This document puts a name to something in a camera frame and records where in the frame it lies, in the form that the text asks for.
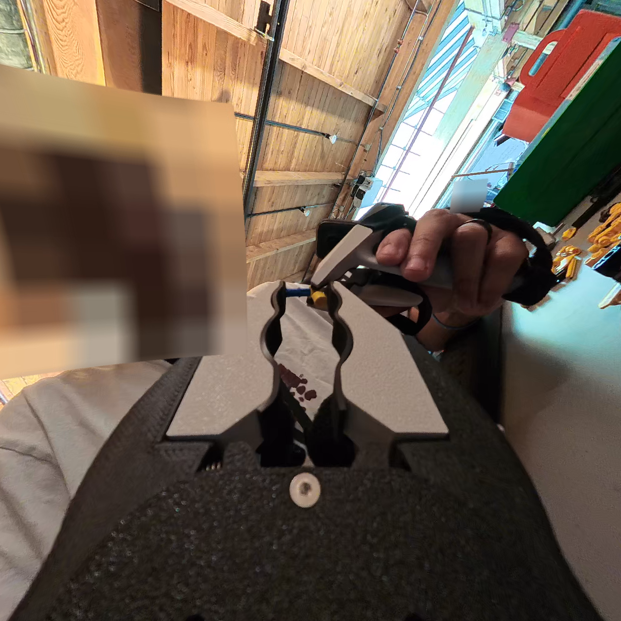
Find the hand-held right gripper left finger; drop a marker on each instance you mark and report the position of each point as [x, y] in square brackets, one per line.
[228, 388]

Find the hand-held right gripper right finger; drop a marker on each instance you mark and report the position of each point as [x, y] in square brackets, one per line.
[393, 383]

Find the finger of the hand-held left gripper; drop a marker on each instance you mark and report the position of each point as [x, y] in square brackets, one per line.
[344, 252]

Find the yellow lego piece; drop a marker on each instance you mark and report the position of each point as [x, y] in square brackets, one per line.
[319, 299]

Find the blue lego pin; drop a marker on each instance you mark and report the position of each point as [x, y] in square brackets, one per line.
[297, 292]

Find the heap of yellow lego parts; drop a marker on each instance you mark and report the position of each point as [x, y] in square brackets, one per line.
[604, 228]

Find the person's left hand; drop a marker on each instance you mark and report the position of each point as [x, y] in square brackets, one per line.
[475, 271]

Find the blue wristband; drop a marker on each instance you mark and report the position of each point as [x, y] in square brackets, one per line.
[453, 326]

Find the person's white shirt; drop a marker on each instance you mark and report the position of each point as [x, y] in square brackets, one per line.
[72, 436]

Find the green plastic bin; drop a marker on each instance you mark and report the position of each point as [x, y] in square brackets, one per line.
[567, 170]

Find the orange carry bag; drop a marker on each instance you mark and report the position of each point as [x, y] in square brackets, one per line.
[548, 97]

